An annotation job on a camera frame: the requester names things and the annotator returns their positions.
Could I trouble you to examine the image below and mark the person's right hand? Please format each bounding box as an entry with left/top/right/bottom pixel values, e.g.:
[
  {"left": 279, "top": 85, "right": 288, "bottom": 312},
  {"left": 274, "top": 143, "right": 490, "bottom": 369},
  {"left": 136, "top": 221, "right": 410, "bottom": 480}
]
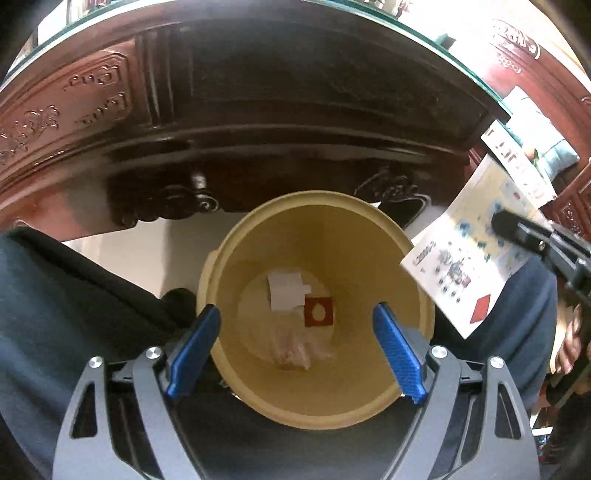
[{"left": 551, "top": 304, "right": 591, "bottom": 378}]

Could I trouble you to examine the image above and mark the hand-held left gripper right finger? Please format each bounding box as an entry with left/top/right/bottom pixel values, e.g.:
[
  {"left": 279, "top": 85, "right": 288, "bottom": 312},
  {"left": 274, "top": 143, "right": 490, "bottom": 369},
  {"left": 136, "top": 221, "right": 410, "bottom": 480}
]
[{"left": 372, "top": 302, "right": 541, "bottom": 480}]

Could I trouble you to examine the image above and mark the yellow plastic waste bin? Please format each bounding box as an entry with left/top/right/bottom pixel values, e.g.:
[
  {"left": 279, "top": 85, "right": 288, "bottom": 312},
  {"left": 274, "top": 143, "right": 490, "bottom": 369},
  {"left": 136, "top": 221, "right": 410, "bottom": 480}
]
[{"left": 196, "top": 189, "right": 437, "bottom": 431}]

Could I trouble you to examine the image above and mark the white paper piece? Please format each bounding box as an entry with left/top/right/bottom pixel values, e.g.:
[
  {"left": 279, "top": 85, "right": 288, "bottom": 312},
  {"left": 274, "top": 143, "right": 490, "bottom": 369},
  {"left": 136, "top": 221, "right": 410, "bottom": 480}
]
[{"left": 267, "top": 270, "right": 315, "bottom": 313}]

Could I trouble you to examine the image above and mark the printed paper sheet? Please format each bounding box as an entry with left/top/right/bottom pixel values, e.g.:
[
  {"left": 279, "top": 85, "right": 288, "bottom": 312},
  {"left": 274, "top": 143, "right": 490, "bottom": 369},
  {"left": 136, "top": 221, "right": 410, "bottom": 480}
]
[{"left": 399, "top": 154, "right": 551, "bottom": 340}]

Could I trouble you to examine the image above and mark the red square card with hole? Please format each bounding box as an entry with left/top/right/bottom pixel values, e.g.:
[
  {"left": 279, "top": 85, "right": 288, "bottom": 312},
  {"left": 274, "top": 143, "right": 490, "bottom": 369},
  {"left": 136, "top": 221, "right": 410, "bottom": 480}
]
[{"left": 303, "top": 296, "right": 334, "bottom": 328}]

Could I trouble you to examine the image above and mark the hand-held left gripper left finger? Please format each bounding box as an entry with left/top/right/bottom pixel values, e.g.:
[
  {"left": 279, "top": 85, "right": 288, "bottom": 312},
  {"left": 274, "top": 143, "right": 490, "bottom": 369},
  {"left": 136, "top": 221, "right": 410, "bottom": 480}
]
[{"left": 53, "top": 304, "right": 222, "bottom": 480}]

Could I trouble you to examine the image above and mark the clear plastic wrapper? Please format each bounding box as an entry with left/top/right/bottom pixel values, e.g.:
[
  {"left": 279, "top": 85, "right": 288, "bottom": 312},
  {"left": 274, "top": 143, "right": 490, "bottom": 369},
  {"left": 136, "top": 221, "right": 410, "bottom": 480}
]
[{"left": 249, "top": 308, "right": 338, "bottom": 371}]

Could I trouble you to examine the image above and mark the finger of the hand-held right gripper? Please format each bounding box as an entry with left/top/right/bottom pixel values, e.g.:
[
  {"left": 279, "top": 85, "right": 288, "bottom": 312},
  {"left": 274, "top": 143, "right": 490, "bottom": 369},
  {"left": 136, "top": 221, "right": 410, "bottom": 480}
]
[{"left": 491, "top": 210, "right": 591, "bottom": 296}]

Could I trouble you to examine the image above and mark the teal floral cushion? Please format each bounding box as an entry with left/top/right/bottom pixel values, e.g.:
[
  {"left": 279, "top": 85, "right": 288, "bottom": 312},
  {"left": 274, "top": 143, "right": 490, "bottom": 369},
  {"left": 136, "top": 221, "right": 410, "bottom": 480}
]
[{"left": 501, "top": 85, "right": 581, "bottom": 176}]

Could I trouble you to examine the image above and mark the carved dark wooden table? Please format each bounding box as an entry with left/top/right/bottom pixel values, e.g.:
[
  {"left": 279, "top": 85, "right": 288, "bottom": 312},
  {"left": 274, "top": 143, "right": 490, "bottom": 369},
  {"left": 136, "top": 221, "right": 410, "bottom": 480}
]
[{"left": 0, "top": 0, "right": 514, "bottom": 241}]

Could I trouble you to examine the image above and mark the person's left leg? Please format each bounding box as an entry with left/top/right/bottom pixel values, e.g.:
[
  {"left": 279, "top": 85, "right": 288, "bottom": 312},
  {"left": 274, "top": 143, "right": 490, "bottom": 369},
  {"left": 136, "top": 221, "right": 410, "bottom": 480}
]
[{"left": 0, "top": 226, "right": 218, "bottom": 480}]

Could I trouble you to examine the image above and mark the carved wooden chair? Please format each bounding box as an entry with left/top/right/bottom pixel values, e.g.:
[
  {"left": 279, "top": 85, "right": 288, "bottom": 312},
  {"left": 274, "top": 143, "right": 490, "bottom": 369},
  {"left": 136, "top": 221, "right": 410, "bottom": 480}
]
[{"left": 455, "top": 18, "right": 591, "bottom": 241}]

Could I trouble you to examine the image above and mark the seat cushion with patterned border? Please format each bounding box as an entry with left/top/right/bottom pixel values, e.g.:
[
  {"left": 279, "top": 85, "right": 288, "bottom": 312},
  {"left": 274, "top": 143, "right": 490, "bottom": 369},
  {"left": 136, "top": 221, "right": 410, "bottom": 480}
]
[{"left": 480, "top": 119, "right": 559, "bottom": 208}]

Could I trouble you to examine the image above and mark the person's right leg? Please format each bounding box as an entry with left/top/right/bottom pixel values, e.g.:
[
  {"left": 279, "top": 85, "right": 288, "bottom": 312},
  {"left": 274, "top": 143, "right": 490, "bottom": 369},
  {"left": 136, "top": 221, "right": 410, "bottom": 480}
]
[{"left": 431, "top": 256, "right": 559, "bottom": 416}]

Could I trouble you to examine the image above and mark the person's leg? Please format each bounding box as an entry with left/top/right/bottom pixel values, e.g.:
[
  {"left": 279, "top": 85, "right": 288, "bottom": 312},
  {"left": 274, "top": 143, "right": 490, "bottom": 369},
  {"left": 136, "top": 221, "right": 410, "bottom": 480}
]
[
  {"left": 431, "top": 256, "right": 559, "bottom": 416},
  {"left": 0, "top": 226, "right": 218, "bottom": 480}
]

